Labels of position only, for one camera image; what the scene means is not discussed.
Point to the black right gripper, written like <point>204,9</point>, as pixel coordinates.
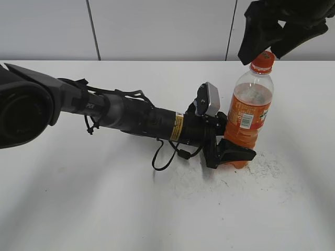
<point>304,20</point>

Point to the orange drink plastic bottle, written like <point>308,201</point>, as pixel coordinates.
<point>250,103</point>

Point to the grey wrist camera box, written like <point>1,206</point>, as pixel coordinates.
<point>207,102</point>

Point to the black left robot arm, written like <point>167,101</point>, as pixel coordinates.
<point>31,101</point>

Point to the orange bottle cap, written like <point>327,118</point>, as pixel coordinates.
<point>263,63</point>

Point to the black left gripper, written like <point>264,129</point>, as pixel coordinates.
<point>201,132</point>

